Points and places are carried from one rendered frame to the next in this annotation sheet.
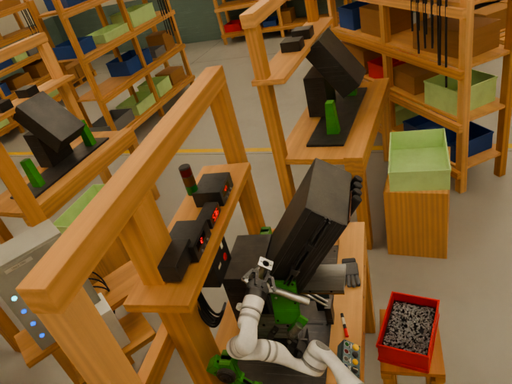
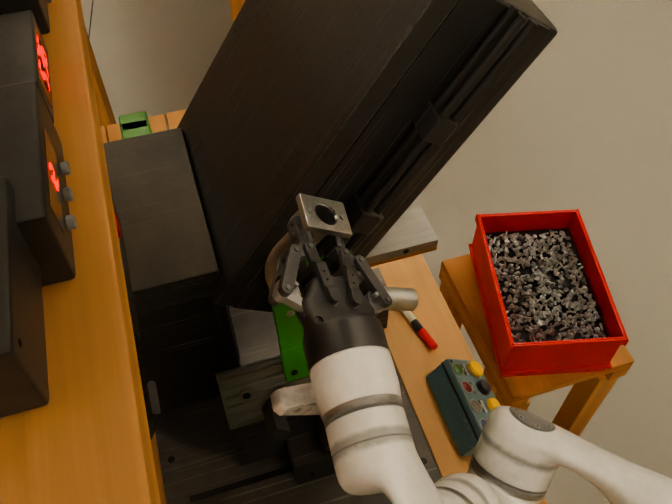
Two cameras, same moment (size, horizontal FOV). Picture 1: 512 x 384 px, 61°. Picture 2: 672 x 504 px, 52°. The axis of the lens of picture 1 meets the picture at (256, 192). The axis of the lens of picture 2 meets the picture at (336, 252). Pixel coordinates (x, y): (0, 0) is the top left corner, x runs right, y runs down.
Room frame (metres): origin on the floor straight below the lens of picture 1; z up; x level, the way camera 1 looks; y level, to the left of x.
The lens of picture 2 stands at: (0.87, 0.31, 1.97)
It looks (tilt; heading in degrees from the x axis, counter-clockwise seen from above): 52 degrees down; 321
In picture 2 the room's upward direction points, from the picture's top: straight up
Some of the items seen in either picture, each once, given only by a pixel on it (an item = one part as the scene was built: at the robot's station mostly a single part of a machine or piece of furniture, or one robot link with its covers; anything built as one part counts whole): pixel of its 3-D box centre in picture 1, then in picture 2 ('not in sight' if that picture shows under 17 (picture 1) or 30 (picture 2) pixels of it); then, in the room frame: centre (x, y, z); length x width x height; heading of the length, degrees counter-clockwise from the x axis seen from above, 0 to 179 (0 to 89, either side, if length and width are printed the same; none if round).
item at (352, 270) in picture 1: (348, 272); not in sight; (1.62, -0.35, 0.91); 0.20 x 0.11 x 0.03; 166
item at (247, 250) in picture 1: (255, 281); (161, 276); (1.57, 0.11, 1.07); 0.30 x 0.18 x 0.34; 159
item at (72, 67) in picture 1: (62, 71); not in sight; (10.85, 3.66, 0.37); 1.20 x 0.81 x 0.74; 152
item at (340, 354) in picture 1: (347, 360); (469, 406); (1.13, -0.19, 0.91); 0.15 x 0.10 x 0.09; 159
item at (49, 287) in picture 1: (159, 147); not in sight; (1.52, 0.30, 1.89); 1.50 x 0.09 x 0.09; 159
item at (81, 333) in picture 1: (200, 252); not in sight; (1.52, 0.30, 1.36); 1.49 x 0.09 x 0.97; 159
